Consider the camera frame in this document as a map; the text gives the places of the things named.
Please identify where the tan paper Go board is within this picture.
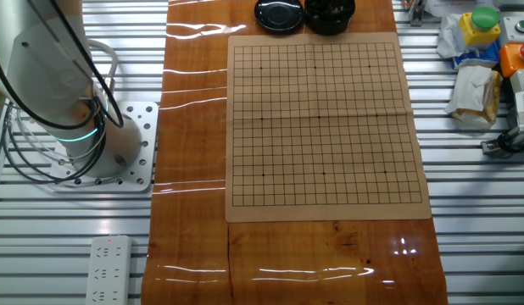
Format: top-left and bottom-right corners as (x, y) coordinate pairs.
(225, 32), (432, 224)

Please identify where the wood grain table sheet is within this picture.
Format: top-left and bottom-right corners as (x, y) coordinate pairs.
(141, 0), (449, 305)

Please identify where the black bowl lid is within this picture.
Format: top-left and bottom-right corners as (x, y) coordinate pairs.
(254, 0), (305, 35)

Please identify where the black bowl of Go stones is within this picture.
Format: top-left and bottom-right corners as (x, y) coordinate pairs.
(303, 0), (356, 36)

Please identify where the white power strip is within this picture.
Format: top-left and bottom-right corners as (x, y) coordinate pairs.
(84, 235), (133, 305)

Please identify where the aluminium pole with foot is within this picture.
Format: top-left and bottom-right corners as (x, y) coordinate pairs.
(408, 0), (426, 27)

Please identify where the crumpled white plastic wrap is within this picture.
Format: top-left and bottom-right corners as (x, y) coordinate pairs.
(436, 12), (473, 59)

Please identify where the blue pack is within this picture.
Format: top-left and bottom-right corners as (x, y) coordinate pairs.
(451, 42), (502, 70)

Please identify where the yellow plastic packet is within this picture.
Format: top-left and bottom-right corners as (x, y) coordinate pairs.
(450, 70), (504, 130)

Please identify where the white paper sheet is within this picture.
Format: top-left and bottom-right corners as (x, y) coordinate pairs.
(425, 0), (500, 18)

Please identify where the yellow box green button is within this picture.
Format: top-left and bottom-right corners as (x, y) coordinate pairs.
(458, 6), (502, 47)

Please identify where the orange box red button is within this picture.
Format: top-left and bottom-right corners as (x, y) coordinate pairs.
(499, 42), (524, 79)

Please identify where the white control box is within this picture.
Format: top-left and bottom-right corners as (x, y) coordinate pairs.
(510, 69), (524, 94)

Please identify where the grey box silver button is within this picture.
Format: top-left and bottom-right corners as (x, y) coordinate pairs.
(498, 15), (524, 47)

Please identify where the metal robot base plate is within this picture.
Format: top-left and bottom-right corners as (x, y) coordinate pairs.
(49, 100), (160, 194)

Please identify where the grey cable with metal plug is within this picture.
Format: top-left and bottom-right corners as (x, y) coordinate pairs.
(87, 38), (119, 105)

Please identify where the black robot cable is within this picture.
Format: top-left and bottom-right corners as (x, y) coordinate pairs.
(0, 0), (125, 186)

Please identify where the camera stand foot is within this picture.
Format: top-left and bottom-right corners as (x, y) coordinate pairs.
(481, 126), (524, 158)

